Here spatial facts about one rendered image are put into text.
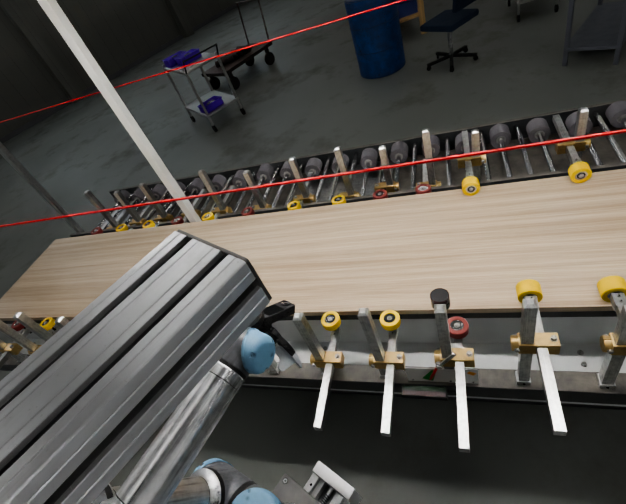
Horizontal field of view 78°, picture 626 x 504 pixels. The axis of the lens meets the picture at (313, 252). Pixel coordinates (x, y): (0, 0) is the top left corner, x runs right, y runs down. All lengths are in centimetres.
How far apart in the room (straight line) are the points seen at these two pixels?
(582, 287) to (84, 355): 159
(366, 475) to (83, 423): 212
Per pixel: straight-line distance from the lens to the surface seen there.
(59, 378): 28
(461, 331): 153
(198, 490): 104
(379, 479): 230
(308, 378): 178
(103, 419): 25
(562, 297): 165
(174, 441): 73
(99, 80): 240
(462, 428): 142
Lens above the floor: 218
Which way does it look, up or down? 41 degrees down
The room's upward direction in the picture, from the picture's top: 24 degrees counter-clockwise
